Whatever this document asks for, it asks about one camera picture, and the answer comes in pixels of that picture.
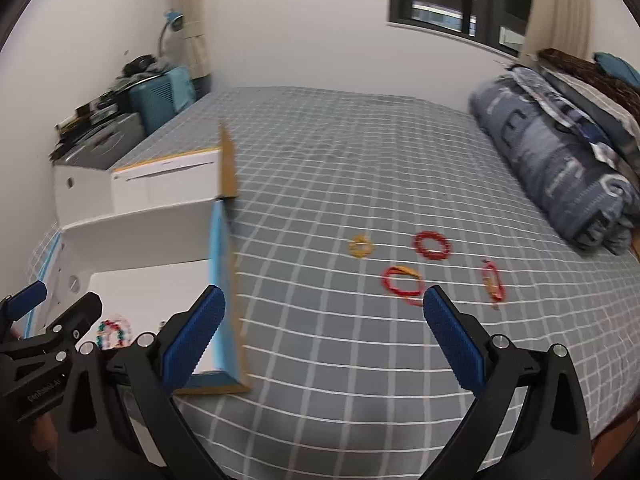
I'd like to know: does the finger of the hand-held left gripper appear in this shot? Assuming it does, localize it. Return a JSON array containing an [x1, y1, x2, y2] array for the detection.
[[0, 281, 49, 328], [0, 292, 104, 361]]

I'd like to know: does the blue suitcase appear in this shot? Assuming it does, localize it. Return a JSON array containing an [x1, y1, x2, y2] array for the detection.
[[128, 65, 197, 137]]

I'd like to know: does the folded blue grey quilt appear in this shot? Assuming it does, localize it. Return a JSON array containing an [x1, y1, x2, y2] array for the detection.
[[470, 72, 640, 257]]

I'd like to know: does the person's left hand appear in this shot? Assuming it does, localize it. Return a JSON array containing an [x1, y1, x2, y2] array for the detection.
[[27, 405, 63, 466]]

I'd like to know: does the teal cushion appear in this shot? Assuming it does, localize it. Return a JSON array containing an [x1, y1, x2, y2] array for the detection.
[[592, 51, 640, 88]]

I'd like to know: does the small amber bracelet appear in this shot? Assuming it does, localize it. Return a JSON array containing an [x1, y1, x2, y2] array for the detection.
[[348, 234, 375, 260]]

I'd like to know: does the grey checked bed sheet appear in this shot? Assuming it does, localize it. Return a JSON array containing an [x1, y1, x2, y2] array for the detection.
[[30, 85, 640, 480]]

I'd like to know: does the red bead bracelet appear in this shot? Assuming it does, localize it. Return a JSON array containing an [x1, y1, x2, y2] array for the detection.
[[413, 230, 452, 261]]

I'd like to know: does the beige curtain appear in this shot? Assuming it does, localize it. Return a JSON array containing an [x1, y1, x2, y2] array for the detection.
[[164, 0, 215, 92], [516, 0, 595, 70]]

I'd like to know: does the teal desk lamp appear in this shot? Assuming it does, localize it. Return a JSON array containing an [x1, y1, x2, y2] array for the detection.
[[156, 8, 187, 68]]

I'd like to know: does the sky print cardboard box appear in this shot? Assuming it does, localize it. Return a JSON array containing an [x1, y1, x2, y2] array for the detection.
[[25, 120, 253, 397]]

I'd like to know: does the grey hard case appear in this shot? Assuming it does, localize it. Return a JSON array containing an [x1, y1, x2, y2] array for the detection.
[[51, 111, 147, 171]]

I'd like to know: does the red cord bracelet gold charm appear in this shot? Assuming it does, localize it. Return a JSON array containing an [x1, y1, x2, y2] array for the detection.
[[480, 258, 507, 309]]

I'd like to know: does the dark clutter pile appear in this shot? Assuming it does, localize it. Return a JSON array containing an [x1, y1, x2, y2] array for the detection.
[[117, 54, 171, 83]]

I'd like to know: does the multicolour glass bead bracelet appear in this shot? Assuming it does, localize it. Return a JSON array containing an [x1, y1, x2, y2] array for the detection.
[[95, 316, 134, 351]]

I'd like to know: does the red cord bracelet wooden tube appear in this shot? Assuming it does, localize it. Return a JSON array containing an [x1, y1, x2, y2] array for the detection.
[[381, 265, 426, 309]]

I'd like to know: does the dark framed window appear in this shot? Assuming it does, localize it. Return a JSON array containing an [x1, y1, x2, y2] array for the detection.
[[387, 0, 540, 58]]

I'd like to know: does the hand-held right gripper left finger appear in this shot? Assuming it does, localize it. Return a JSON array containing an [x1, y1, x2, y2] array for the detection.
[[55, 285, 226, 480]]

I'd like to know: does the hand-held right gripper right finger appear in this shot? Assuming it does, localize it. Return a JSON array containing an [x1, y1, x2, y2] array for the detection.
[[422, 285, 593, 480]]

